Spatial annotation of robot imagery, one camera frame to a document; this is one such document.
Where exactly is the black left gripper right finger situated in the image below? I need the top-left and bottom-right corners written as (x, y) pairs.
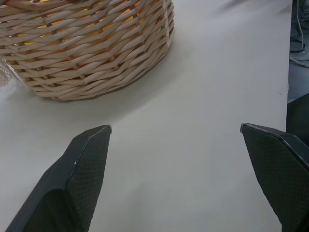
top-left (239, 123), bottom-right (309, 232)

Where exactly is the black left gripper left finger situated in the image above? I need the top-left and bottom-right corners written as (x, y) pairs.
top-left (3, 124), bottom-right (112, 232)

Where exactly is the woven wicker basket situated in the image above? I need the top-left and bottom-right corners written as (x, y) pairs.
top-left (0, 0), bottom-right (176, 101)

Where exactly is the grey cable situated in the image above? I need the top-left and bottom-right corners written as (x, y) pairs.
top-left (289, 0), bottom-right (309, 68)

